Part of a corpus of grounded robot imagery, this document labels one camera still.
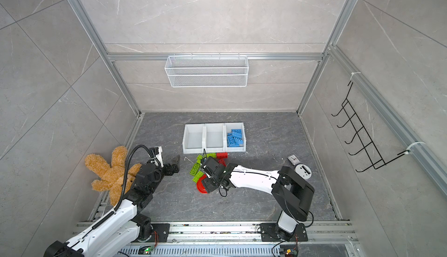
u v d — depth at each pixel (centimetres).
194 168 92
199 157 97
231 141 98
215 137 105
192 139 104
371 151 64
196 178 89
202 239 73
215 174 64
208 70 100
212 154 95
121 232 57
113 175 82
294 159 95
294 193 44
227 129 101
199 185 86
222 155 95
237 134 105
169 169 73
